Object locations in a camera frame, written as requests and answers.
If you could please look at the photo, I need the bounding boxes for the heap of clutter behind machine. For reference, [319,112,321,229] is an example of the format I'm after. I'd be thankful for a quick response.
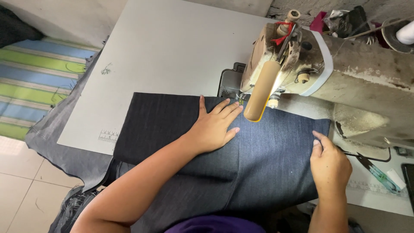
[309,5,414,54]

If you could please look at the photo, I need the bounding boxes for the person's purple shirt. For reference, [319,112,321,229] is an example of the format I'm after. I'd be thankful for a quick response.
[164,215,266,233]

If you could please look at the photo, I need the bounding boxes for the striped green blue mat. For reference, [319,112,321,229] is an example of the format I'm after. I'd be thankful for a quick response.
[0,37,101,142]

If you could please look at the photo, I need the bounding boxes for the red thread tuft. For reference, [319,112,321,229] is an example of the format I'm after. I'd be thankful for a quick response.
[270,21,295,46]

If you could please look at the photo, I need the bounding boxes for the white thread cone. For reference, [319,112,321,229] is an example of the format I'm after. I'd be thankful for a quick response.
[396,20,414,45]

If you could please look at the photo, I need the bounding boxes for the person's left hand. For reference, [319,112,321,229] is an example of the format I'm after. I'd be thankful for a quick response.
[186,95,244,155]

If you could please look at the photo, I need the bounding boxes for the dark blue denim fabric piece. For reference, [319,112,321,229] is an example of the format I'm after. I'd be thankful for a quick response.
[113,92,332,233]

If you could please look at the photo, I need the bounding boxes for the tan machine lamp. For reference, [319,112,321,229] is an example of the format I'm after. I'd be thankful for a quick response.
[243,60,282,123]

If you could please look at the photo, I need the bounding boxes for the dark cloth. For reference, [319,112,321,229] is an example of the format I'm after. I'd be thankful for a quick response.
[0,6,46,49]

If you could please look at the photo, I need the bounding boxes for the black phone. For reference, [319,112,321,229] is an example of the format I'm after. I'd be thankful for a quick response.
[401,163,414,208]

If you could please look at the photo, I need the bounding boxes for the thread snips with teal handle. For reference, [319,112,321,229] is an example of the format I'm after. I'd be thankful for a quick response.
[336,146,401,195]

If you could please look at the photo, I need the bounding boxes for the grey denim fabric heap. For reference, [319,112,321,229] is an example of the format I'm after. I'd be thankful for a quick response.
[25,49,136,233]

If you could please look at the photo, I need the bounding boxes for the beige industrial sewing machine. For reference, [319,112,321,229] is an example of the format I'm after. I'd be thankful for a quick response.
[217,9,414,150]

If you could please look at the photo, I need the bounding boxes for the white chalk piece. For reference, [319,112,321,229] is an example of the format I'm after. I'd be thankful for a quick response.
[387,168,407,190]

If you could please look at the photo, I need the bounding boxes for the person's right hand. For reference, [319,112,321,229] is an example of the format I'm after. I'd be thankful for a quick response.
[310,130,353,195]

